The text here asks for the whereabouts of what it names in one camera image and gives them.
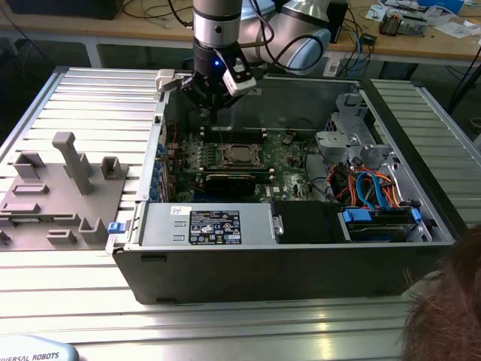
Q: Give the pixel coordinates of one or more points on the grey parts rack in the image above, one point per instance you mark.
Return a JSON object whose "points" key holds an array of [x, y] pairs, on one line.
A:
{"points": [[56, 210]]}

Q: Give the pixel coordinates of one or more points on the brown-haired person's head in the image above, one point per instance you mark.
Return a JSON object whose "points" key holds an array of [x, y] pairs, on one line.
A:
{"points": [[447, 312]]}

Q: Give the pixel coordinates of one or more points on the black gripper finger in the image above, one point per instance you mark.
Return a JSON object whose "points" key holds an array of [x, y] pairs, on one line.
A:
{"points": [[191, 90], [227, 101]]}

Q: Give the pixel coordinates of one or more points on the CPU socket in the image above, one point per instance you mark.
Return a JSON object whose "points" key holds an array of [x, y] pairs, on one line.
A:
{"points": [[224, 164]]}

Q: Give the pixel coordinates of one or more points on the black graphics card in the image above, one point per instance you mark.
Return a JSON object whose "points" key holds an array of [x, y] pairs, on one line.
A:
{"points": [[229, 185]]}

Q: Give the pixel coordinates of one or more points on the blue cardboard box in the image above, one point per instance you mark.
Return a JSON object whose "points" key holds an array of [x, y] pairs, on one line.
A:
{"points": [[441, 5]]}

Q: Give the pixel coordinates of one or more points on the white paper sheets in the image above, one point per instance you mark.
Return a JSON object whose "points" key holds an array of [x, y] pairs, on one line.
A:
{"points": [[456, 29]]}

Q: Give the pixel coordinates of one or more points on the grey metal drive cage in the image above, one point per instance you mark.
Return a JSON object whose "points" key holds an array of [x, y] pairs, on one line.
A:
{"points": [[330, 141]]}

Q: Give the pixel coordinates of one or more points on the green motherboard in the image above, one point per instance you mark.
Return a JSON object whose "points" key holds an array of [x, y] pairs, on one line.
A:
{"points": [[285, 169]]}

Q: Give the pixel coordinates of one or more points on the blue case latch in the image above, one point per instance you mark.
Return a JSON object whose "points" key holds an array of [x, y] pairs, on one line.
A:
{"points": [[115, 228]]}

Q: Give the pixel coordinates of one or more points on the black drive bay box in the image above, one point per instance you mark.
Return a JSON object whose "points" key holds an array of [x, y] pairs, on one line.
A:
{"points": [[300, 222]]}

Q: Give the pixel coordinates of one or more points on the wooden desk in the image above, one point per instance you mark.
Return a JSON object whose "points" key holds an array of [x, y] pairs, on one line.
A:
{"points": [[112, 30]]}

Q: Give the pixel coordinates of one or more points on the black equipment case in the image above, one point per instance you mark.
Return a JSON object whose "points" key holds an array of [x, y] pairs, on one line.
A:
{"points": [[64, 9]]}

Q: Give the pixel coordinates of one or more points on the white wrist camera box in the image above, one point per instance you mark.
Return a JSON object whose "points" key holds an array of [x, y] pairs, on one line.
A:
{"points": [[240, 77]]}

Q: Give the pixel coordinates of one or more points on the black upright device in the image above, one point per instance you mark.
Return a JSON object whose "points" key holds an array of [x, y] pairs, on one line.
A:
{"points": [[338, 15]]}

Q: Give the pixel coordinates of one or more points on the thin metal locking lever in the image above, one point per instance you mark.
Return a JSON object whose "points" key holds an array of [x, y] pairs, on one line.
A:
{"points": [[222, 136]]}

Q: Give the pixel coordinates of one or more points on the metal electronic device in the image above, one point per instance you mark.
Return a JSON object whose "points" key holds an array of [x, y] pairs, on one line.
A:
{"points": [[402, 24]]}

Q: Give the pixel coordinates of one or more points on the grey power supply unit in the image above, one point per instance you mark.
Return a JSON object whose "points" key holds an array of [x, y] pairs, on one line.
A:
{"points": [[161, 225]]}

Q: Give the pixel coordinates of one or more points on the pale blue teach pendant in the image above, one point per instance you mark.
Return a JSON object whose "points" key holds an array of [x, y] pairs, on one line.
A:
{"points": [[34, 351]]}

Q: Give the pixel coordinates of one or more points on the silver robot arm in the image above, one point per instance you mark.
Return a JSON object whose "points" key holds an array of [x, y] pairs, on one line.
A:
{"points": [[216, 22]]}

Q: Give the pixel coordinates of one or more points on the blue disk carrier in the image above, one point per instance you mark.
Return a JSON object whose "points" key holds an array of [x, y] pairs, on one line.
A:
{"points": [[357, 217]]}

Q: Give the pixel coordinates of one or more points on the black PC case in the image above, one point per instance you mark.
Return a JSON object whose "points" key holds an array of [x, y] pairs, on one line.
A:
{"points": [[263, 274]]}

